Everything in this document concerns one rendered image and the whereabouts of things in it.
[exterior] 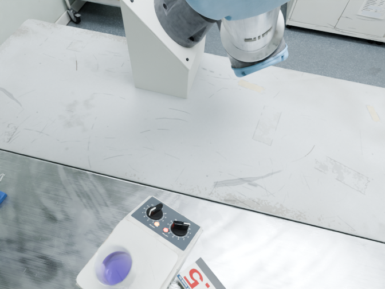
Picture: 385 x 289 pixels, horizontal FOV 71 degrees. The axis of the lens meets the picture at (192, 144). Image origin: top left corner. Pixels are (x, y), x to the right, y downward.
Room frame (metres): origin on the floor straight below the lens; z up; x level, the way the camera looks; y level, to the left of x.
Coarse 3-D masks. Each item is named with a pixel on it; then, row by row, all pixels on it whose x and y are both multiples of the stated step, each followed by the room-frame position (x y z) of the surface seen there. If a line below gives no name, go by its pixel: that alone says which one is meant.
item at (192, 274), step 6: (186, 270) 0.08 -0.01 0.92; (192, 270) 0.08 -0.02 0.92; (198, 270) 0.08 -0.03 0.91; (186, 276) 0.07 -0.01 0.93; (192, 276) 0.07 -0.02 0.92; (198, 276) 0.07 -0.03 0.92; (186, 282) 0.06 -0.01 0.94; (192, 282) 0.06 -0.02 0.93; (198, 282) 0.06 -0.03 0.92; (204, 282) 0.06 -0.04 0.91; (192, 288) 0.05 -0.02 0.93; (198, 288) 0.05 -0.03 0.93; (204, 288) 0.05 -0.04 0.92; (210, 288) 0.05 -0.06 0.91
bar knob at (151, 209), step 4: (160, 204) 0.18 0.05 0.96; (148, 208) 0.18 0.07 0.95; (152, 208) 0.17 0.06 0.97; (156, 208) 0.17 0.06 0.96; (160, 208) 0.18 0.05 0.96; (148, 212) 0.17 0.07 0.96; (152, 212) 0.16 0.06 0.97; (156, 212) 0.17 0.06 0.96; (160, 212) 0.17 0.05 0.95; (148, 216) 0.16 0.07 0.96; (152, 216) 0.16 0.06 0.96; (156, 216) 0.16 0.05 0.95; (160, 216) 0.16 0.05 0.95
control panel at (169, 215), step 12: (144, 204) 0.19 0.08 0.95; (156, 204) 0.19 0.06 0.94; (132, 216) 0.15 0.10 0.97; (144, 216) 0.16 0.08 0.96; (168, 216) 0.17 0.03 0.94; (180, 216) 0.17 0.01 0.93; (156, 228) 0.14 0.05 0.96; (168, 228) 0.14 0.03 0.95; (192, 228) 0.15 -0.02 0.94; (168, 240) 0.12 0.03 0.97; (180, 240) 0.12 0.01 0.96
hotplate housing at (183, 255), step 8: (144, 200) 0.20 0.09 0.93; (136, 208) 0.17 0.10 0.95; (128, 216) 0.15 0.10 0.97; (184, 216) 0.18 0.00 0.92; (136, 224) 0.14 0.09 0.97; (152, 232) 0.13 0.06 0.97; (200, 232) 0.15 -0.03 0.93; (160, 240) 0.11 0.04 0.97; (192, 240) 0.12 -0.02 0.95; (176, 248) 0.10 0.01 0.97; (184, 256) 0.09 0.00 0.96; (176, 264) 0.08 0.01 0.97; (176, 272) 0.07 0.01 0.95; (168, 280) 0.05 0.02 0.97; (80, 288) 0.03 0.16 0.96
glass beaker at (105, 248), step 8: (104, 248) 0.08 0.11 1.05; (112, 248) 0.08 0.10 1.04; (120, 248) 0.08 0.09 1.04; (96, 256) 0.07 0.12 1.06; (104, 256) 0.07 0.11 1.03; (96, 264) 0.06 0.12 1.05; (136, 264) 0.07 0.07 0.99; (96, 272) 0.05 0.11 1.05; (128, 272) 0.05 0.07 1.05; (136, 272) 0.06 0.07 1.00; (96, 280) 0.04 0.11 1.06; (128, 280) 0.04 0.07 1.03; (120, 288) 0.03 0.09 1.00
